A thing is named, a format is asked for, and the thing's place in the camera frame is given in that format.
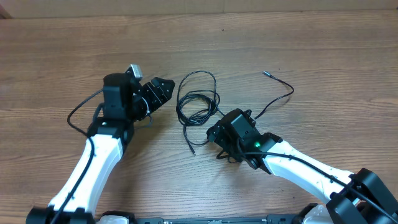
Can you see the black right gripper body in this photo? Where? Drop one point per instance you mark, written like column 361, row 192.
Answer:
column 233, row 147

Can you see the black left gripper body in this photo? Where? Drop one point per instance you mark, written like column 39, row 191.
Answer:
column 146, row 101

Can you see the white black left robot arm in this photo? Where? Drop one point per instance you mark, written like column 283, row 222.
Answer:
column 125, row 102

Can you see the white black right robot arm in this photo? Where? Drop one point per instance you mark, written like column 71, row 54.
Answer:
column 346, row 197

